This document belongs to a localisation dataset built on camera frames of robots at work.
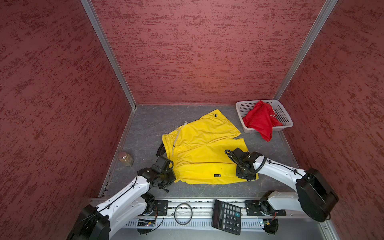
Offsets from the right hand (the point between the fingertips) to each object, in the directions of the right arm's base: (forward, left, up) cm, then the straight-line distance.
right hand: (242, 178), depth 84 cm
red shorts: (+33, -18, +14) cm, 40 cm away
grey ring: (-17, +30, +1) cm, 34 cm away
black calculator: (-19, +12, +2) cm, 22 cm away
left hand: (-1, +39, 0) cm, 39 cm away
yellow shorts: (+18, +26, +1) cm, 32 cm away
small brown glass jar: (+10, +66, +10) cm, 67 cm away
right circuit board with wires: (-22, -10, -2) cm, 25 cm away
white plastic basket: (+52, -13, +5) cm, 54 cm away
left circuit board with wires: (-19, +54, -3) cm, 57 cm away
